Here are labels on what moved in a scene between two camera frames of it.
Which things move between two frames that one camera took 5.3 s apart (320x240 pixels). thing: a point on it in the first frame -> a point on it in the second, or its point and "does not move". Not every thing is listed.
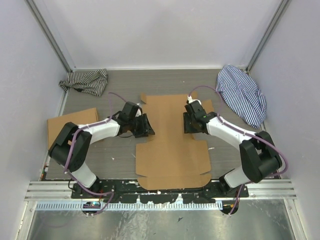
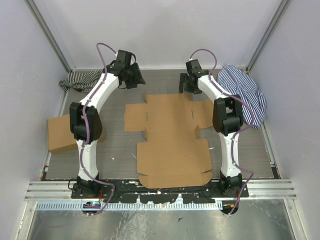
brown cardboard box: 172,160 does not move
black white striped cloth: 93,81 does not move
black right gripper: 187,128 -> 183,78
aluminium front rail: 61,190 does not move
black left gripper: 146,128 -> 138,77
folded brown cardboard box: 80,117 does not move
